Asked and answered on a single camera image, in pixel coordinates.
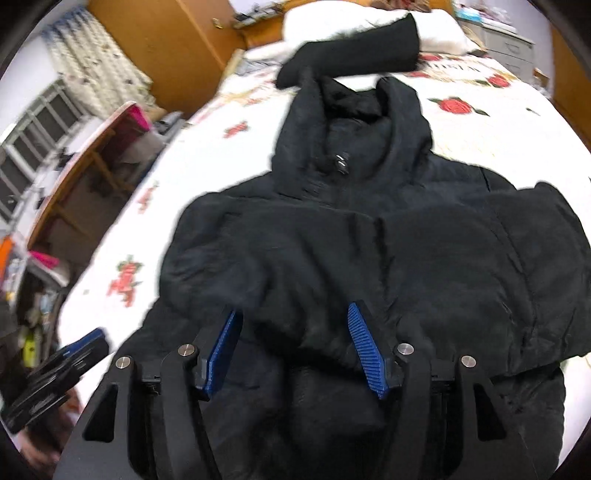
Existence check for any white duvet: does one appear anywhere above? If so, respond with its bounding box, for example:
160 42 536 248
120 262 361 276
281 0 476 54

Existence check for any bed with floral sheet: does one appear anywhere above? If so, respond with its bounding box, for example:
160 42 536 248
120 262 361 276
58 46 591 462

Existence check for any wooden chair with clothes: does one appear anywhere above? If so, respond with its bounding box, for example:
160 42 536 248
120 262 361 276
25 102 148 259

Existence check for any white nightstand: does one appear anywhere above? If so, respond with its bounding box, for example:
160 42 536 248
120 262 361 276
475 18 536 84

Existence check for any wooden wardrobe beside curtain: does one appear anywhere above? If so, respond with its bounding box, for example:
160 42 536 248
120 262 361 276
88 0 287 121

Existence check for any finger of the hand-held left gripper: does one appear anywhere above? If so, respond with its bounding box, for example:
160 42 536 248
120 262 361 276
1 362 93 435
27 327 110 372

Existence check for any beige rolled mat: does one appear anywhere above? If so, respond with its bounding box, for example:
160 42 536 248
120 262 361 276
225 48 245 77

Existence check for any pink bag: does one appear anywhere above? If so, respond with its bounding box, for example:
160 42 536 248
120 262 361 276
124 104 153 134

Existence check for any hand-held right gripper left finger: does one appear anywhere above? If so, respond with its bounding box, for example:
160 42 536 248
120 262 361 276
53 308 244 480

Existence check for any window with metal frame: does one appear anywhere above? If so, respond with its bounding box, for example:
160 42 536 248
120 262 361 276
0 78 79 222

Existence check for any black pillow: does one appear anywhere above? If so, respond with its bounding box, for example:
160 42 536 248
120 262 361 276
276 13 421 89

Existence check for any wooden wardrobe with sticker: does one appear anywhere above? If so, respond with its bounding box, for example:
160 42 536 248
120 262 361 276
549 28 591 153

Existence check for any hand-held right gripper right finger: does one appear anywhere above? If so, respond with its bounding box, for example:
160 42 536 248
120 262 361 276
347 301 539 480

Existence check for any patterned white curtain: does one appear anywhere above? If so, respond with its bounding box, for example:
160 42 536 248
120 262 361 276
39 7 153 116

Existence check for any black padded hooded jacket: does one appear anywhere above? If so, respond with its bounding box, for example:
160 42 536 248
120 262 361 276
111 76 578 480

